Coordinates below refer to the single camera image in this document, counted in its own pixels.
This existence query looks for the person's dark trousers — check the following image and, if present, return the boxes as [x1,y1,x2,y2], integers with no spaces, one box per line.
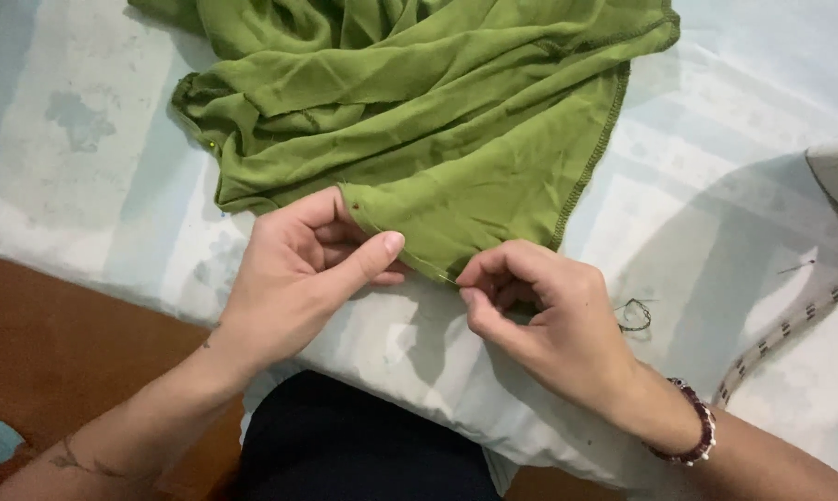
[237,369,505,501]

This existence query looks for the patterned braided iron cord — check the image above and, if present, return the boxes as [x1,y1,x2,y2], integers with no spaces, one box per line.
[711,273,838,409]

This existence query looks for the green fabric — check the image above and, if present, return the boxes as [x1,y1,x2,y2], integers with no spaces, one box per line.
[128,0,681,285]

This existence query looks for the dark green thread scrap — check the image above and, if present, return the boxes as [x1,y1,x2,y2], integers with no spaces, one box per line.
[614,298,654,334]

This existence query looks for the person's left hand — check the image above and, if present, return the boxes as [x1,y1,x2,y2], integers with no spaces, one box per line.
[213,186,413,380]

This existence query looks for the pale checked ironing blanket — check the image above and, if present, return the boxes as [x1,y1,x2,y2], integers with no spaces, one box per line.
[0,0,838,499]

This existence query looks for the person's right hand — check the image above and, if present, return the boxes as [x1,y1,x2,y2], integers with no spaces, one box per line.
[455,240,644,420]

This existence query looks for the dark red beaded bracelet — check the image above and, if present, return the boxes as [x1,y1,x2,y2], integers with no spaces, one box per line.
[644,378,717,467]

